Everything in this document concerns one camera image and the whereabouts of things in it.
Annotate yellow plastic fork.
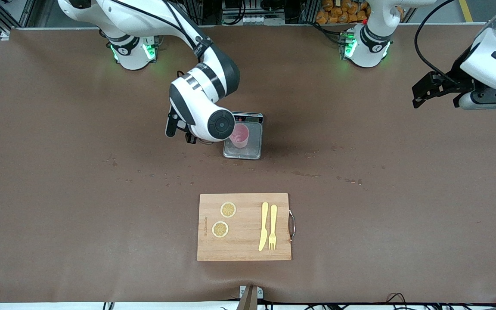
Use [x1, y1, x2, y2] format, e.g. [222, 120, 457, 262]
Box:
[268, 205, 278, 251]

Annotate brown table mat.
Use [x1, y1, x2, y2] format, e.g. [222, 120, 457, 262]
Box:
[0, 24, 496, 304]

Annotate silver digital kitchen scale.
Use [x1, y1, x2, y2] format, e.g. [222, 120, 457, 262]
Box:
[223, 112, 264, 160]

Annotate yellow plastic knife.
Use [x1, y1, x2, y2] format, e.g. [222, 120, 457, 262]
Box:
[258, 201, 270, 252]

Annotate white power strip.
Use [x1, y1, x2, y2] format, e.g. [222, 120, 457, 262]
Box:
[141, 0, 189, 19]

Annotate metal table edge bracket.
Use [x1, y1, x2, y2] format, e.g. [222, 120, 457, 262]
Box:
[237, 285, 264, 310]

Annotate orange snack pile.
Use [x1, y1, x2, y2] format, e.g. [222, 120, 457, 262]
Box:
[316, 0, 371, 25]

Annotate wooden cutting board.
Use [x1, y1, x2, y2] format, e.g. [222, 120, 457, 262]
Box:
[197, 192, 296, 262]

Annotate pink plastic cup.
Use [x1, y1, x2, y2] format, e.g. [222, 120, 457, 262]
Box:
[229, 124, 250, 149]

